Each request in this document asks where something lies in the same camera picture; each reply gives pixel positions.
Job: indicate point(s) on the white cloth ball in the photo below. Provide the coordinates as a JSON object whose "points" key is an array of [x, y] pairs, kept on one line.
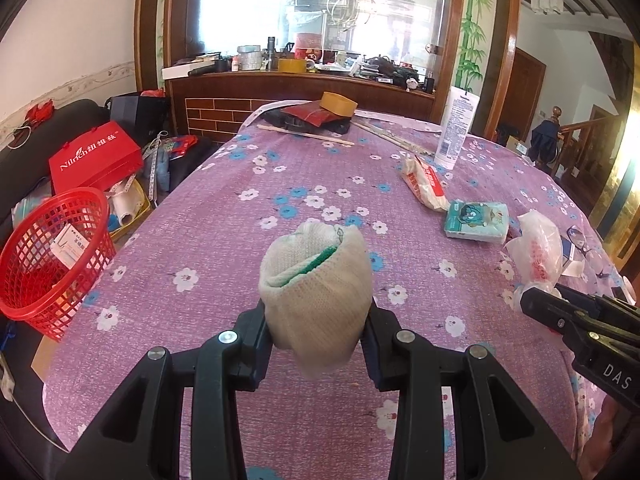
{"points": [[316, 285]]}

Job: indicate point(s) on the wrapped chopsticks pair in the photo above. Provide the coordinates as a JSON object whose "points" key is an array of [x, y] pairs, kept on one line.
{"points": [[381, 133]]}

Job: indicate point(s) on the red plastic basket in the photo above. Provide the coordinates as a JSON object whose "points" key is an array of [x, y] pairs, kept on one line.
{"points": [[35, 287]]}

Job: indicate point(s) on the white medicine box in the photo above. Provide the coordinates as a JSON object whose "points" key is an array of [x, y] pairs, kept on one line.
{"points": [[68, 246]]}

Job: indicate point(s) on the purple floral tablecloth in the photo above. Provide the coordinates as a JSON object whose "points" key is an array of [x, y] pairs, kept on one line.
{"points": [[260, 212]]}

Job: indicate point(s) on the red gift bag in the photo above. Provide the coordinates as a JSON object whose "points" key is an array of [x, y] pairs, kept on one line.
{"points": [[98, 158]]}

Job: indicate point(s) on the clear plastic bag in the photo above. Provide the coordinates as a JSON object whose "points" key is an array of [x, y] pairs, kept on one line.
{"points": [[537, 252]]}

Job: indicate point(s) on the red packet on table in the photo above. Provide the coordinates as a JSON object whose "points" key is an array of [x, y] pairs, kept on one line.
{"points": [[311, 113]]}

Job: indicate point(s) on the blue white small box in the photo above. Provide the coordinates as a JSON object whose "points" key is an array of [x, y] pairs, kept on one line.
{"points": [[573, 261]]}

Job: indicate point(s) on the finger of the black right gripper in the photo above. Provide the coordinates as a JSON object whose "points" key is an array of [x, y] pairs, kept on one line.
{"points": [[599, 307], [555, 309]]}

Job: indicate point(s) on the white lotion tube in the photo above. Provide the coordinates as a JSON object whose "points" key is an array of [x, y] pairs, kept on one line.
{"points": [[456, 123]]}

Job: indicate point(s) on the wooden stair railing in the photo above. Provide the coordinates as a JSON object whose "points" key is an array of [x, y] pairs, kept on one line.
{"points": [[574, 144]]}

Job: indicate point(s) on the eyeglasses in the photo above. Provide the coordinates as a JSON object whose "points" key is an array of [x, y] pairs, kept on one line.
{"points": [[579, 240]]}

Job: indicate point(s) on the wooden chopstick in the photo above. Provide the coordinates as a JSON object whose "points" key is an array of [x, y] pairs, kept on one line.
{"points": [[314, 136]]}

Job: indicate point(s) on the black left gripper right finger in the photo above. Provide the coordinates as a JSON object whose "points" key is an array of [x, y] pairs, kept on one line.
{"points": [[498, 433]]}

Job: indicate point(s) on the wooden sideboard cabinet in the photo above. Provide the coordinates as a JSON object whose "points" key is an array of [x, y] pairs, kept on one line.
{"points": [[215, 105]]}

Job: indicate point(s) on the teal tissue pack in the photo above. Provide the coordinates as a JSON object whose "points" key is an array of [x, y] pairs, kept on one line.
{"points": [[478, 221]]}

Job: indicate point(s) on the black sofa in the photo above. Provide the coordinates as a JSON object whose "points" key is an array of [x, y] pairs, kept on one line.
{"points": [[22, 169]]}

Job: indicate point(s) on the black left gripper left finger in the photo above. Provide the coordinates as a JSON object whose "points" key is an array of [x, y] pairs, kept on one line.
{"points": [[136, 433]]}

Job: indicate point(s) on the red white snack wrapper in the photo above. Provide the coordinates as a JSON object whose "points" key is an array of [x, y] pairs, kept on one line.
{"points": [[423, 182]]}

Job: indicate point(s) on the yellow tape roll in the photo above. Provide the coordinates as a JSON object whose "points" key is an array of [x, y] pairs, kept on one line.
{"points": [[338, 105]]}

